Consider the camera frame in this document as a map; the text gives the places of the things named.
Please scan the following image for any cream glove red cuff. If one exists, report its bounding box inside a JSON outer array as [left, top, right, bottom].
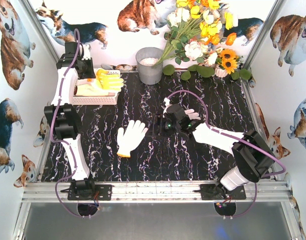
[[74, 84, 116, 97]]

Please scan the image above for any white glove orange cuff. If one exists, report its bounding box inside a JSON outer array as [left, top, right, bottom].
[[184, 109, 201, 120], [86, 68, 124, 92]]

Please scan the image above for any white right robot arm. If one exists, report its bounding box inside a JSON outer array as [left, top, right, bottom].
[[148, 104, 275, 191]]

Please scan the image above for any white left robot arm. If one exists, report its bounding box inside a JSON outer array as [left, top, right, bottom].
[[44, 42, 96, 200]]

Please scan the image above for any artificial flower bouquet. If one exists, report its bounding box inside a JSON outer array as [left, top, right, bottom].
[[159, 0, 242, 67]]

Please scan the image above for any aluminium front rail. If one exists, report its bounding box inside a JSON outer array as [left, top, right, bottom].
[[21, 179, 291, 203]]

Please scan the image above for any grey metal bucket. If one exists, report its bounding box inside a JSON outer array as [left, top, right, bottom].
[[135, 47, 163, 85]]

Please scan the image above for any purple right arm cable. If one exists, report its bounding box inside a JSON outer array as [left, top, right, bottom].
[[166, 89, 287, 218]]

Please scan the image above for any white glove orange cuff top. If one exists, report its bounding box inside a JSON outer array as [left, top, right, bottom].
[[184, 109, 201, 120]]

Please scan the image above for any small sunflower pot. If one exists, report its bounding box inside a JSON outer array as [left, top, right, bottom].
[[214, 48, 252, 82]]

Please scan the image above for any white plastic storage basket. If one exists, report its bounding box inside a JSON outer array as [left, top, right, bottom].
[[71, 78, 122, 105]]

